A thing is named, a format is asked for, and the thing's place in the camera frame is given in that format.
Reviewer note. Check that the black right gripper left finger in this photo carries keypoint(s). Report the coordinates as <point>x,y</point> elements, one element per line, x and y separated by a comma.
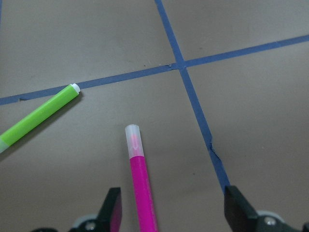
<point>110,214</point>

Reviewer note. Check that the pink pen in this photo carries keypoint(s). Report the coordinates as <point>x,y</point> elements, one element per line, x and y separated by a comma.
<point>141,184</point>

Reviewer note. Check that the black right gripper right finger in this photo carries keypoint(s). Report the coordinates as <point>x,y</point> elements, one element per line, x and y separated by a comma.
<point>238,212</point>

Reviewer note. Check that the green pen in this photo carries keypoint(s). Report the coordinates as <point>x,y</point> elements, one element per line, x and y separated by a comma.
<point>39,115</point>

